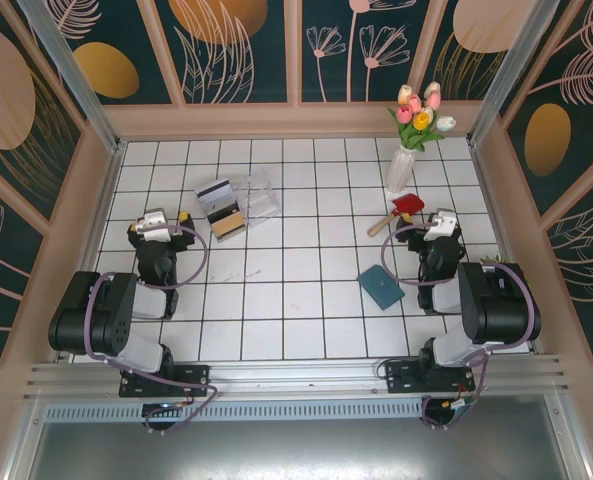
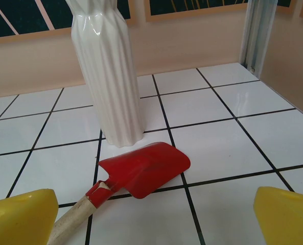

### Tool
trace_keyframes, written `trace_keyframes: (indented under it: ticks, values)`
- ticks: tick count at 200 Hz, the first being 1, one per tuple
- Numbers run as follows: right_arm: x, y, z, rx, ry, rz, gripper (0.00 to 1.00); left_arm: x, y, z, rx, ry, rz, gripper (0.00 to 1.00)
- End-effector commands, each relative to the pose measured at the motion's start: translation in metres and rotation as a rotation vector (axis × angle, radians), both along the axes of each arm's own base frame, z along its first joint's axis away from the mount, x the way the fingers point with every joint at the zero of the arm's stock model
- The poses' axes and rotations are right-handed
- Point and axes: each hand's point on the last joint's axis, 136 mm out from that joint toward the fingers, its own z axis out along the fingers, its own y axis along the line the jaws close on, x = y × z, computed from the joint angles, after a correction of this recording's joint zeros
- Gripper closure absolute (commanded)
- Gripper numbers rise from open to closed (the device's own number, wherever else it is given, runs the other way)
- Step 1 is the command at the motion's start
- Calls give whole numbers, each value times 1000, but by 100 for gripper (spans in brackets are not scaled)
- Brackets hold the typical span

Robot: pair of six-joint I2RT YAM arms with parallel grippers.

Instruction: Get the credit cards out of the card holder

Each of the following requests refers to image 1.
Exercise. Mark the blue card holder wallet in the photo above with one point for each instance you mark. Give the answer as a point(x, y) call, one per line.
point(381, 287)

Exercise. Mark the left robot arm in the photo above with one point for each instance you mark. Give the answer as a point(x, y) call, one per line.
point(91, 315)

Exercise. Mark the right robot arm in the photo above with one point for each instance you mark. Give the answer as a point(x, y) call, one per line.
point(501, 305)

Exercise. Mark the silver magnetic-stripe card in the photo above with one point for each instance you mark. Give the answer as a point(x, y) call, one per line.
point(216, 192)

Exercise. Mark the gold magnetic-stripe card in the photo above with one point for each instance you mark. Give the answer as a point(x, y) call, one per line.
point(230, 229)

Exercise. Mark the clear acrylic holder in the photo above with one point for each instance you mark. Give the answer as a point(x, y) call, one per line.
point(261, 200)

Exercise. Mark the red toy shovel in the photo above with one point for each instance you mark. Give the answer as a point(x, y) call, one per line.
point(408, 204)

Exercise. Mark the small red flower plant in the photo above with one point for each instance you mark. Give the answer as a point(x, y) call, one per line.
point(491, 259)

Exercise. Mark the white ribbed vase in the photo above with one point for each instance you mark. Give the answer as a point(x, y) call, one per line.
point(400, 172)

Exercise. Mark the artificial tulip bouquet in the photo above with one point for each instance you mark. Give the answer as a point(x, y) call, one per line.
point(418, 120)

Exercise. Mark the grey metal panel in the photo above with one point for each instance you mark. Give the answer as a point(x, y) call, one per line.
point(296, 450)

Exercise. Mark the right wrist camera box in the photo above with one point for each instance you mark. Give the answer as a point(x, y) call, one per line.
point(440, 226)

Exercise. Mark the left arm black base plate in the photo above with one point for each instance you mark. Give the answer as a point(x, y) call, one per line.
point(191, 380)

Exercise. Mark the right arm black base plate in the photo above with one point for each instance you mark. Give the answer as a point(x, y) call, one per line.
point(401, 377)

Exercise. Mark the aluminium frame post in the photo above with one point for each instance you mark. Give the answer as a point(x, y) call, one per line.
point(78, 75)
point(510, 65)

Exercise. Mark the aluminium mounting rail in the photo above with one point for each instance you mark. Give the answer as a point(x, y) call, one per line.
point(296, 375)

